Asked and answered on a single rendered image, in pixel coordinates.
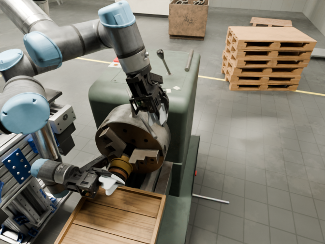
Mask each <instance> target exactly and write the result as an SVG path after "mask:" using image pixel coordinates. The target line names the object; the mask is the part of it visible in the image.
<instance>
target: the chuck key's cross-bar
mask: <svg viewBox="0 0 325 244"><path fill-rule="evenodd" d="M126 91H127V93H128V95H129V98H130V97H131V96H132V94H131V92H130V90H129V88H128V87H127V88H126ZM133 106H134V109H135V110H136V109H137V108H136V105H135V104H133ZM138 116H139V117H140V119H141V120H142V122H143V123H144V125H145V126H146V128H147V129H148V131H149V132H150V134H151V135H152V137H153V138H154V139H157V138H158V137H157V135H156V134H155V132H154V131H153V130H152V128H151V127H150V126H149V124H148V122H147V121H146V120H145V118H144V117H143V115H142V114H141V113H140V111H139V112H138Z"/></svg>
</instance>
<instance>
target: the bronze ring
mask: <svg viewBox="0 0 325 244"><path fill-rule="evenodd" d="M132 170H133V167H132V165H131V164H130V163H129V158H128V157H126V156H124V155H121V157H120V158H114V159H112V160H111V162H110V166H109V168H108V171H109V172H111V173H112V174H114V175H116V176H118V177H119V178H121V179H122V180H123V181H124V182H126V180H127V178H128V177H129V175H130V173H131V172H132Z"/></svg>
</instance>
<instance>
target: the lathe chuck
mask: <svg viewBox="0 0 325 244"><path fill-rule="evenodd" d="M140 113H141V114H142V115H143V117H144V118H145V120H146V121H147V122H148V114H147V113H145V112H141V111H140ZM130 114H132V113H131V109H130V108H123V109H118V110H115V111H113V112H111V113H110V114H109V115H108V116H107V117H106V119H105V120H104V122H103V123H102V124H101V126H100V127H99V128H98V130H97V131H96V134H95V143H96V146H97V148H98V150H99V152H100V153H101V154H105V155H106V157H107V158H108V161H109V162H111V159H110V158H109V157H108V155H109V154H110V152H109V151H108V150H106V149H105V147H106V145H107V144H106V143H105V142H104V141H102V140H101V139H100V138H99V136H100V135H101V133H102V132H103V129H102V128H101V127H102V125H103V124H104V123H106V124H107V125H108V126H109V127H110V128H111V129H112V130H113V131H114V132H115V133H116V134H117V135H118V136H119V137H120V138H121V139H122V140H123V141H124V142H126V144H127V145H126V147H125V149H128V150H130V151H132V152H133V151H134V149H135V148H136V147H137V148H141V149H155V150H163V149H165V154H164V156H160V158H159V161H158V163H157V164H155V163H147V165H146V167H144V166H138V169H137V170H136V169H133V170H132V173H139V174H144V173H151V172H154V171H156V170H158V169H159V168H160V167H161V166H162V165H163V163H164V160H165V157H166V154H167V150H168V147H169V136H168V133H167V131H166V129H165V128H164V127H161V126H159V125H158V124H156V123H154V124H153V125H152V126H150V127H151V128H152V130H153V131H154V132H155V134H156V135H157V137H158V138H157V139H154V138H153V137H152V135H151V134H150V132H149V131H148V129H147V128H146V126H145V125H144V123H143V122H142V120H141V119H140V117H139V116H138V115H137V118H136V119H131V118H129V115H130Z"/></svg>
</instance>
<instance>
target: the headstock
mask: <svg viewBox="0 0 325 244"><path fill-rule="evenodd" d="M157 50H158V49H149V48H146V52H148V53H149V56H148V58H149V60H150V65H151V68H152V69H151V71H150V72H152V73H155V74H158V75H161V76H162V78H163V84H160V85H162V89H163V91H166V94H167V96H168V98H169V110H168V117H167V122H166V123H167V125H168V127H169V129H170V133H171V134H172V135H171V140H170V144H169V147H168V150H167V154H166V157H165V161H168V162H173V163H182V162H183V159H184V154H185V150H186V145H187V140H188V135H189V130H190V125H191V121H192V115H193V110H194V105H195V97H196V89H197V81H198V74H199V66H200V58H201V56H200V54H199V53H193V54H192V60H191V64H190V67H189V70H188V71H187V72H186V71H185V66H186V63H187V59H188V56H189V52H182V51H171V50H163V52H164V60H165V62H166V64H167V66H168V68H169V70H170V72H171V73H173V75H172V76H168V75H167V74H166V73H167V69H166V67H165V65H164V63H163V61H162V60H161V59H160V58H159V57H158V56H157V53H156V52H157ZM126 77H127V76H126V74H125V72H123V70H122V68H117V67H108V68H107V69H106V70H105V71H104V72H103V73H102V74H101V75H100V77H99V78H98V79H97V80H96V81H95V82H94V83H93V84H92V85H91V87H90V89H89V92H88V98H89V103H90V107H91V110H92V114H93V117H94V121H95V124H96V128H97V130H98V128H99V127H100V126H101V124H102V123H103V122H104V120H105V119H106V117H107V116H108V115H109V113H110V112H111V111H112V110H113V109H114V108H116V107H118V106H120V105H124V104H131V103H130V101H129V95H128V93H127V91H126V88H127V87H128V88H129V86H128V84H127V82H126V80H125V79H126ZM175 86H177V87H179V88H180V89H178V90H176V89H174V88H173V87H175ZM166 89H170V90H171V92H167V90H166ZM130 92H131V91H130Z"/></svg>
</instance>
